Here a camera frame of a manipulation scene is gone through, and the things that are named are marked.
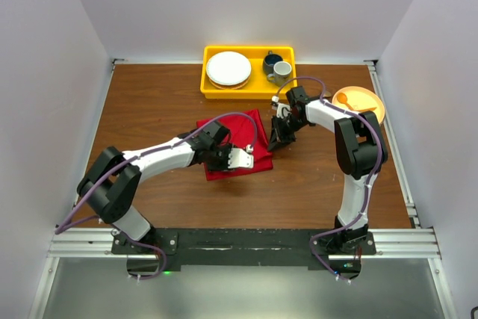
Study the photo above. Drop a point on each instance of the dark blue mug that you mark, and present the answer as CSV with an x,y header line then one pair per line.
x,y
269,62

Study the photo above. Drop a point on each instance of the aluminium frame rail front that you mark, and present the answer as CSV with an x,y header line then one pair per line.
x,y
386,243

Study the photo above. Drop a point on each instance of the wooden plate under white plate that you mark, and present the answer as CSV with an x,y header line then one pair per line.
x,y
229,86

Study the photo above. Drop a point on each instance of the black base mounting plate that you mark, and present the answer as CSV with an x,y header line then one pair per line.
x,y
348,267

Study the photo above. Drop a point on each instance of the red cloth napkin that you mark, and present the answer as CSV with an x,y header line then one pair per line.
x,y
242,133

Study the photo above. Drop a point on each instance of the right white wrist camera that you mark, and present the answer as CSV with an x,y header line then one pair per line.
x,y
282,110

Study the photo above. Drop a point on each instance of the grey white mug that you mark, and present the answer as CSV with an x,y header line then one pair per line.
x,y
281,73

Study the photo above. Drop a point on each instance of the aluminium frame rail right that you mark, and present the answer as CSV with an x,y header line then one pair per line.
x,y
398,163

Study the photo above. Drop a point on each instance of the orange wooden plate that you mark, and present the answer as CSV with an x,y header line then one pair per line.
x,y
360,97

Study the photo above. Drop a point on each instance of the aluminium frame rail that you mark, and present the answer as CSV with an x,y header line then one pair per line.
x,y
386,243
398,163

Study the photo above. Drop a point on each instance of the yellow plastic bin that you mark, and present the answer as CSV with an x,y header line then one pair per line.
x,y
258,87

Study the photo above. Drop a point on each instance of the orange wooden spoon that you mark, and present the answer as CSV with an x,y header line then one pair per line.
x,y
343,99

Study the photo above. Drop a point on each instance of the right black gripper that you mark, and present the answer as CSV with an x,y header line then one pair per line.
x,y
278,137

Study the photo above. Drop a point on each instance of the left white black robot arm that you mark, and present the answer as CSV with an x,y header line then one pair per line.
x,y
110,185

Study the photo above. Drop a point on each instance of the orange wooden knife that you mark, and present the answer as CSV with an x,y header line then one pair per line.
x,y
375,108

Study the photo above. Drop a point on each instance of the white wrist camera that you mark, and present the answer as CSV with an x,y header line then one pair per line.
x,y
282,110
241,158

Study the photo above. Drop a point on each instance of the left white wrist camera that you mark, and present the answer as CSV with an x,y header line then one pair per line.
x,y
241,158

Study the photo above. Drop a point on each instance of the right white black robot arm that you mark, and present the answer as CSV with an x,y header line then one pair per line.
x,y
360,153

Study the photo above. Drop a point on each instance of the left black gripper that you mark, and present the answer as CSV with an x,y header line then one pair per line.
x,y
224,166

